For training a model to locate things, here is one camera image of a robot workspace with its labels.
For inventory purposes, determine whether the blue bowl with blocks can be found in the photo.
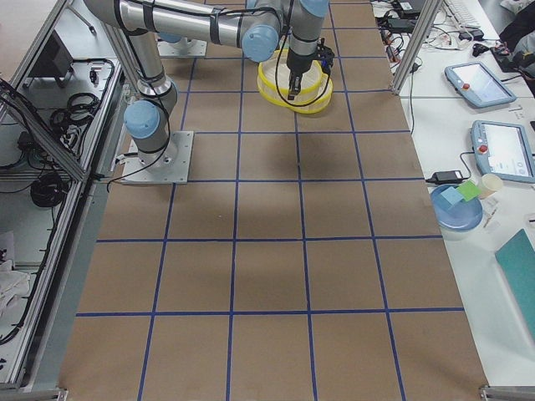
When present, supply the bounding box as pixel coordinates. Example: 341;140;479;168
430;185;483;232

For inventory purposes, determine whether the blue foam block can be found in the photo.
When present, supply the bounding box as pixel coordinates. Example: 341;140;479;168
437;185;464;209

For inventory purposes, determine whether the white cloth rag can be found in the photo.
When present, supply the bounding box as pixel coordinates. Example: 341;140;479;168
0;231;31;322

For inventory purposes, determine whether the teal board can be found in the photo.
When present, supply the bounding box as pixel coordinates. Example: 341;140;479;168
495;229;534;338

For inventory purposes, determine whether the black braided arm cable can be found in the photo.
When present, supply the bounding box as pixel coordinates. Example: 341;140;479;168
273;0;300;109

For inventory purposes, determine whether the green foam block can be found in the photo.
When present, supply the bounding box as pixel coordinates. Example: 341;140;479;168
456;180;481;202

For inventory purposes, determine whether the blue teach pendant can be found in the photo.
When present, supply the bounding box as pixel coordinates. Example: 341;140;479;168
471;120;534;184
444;62;517;109

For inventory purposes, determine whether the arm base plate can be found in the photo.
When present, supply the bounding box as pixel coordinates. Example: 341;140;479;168
157;38;207;58
120;131;194;185

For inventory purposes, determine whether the aluminium frame post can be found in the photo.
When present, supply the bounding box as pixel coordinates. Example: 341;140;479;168
391;0;442;95

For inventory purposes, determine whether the black electronics box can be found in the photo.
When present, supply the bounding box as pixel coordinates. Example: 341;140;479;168
28;30;74;88

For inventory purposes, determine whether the beige paper cup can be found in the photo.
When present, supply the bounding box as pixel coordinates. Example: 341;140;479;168
477;173;503;200

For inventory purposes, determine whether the upper blue teach pendant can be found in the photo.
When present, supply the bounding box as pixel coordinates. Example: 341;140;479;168
444;62;517;109

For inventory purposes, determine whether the black power adapter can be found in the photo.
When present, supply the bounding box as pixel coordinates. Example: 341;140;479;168
426;170;466;185

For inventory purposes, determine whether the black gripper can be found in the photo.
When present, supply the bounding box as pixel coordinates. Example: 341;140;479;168
287;48;335;100

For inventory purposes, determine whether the yellow steamer layer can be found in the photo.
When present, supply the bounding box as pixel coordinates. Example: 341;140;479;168
256;49;327;108
288;74;334;114

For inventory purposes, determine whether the lower blue teach pendant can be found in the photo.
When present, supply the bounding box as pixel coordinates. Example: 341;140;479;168
471;120;534;184

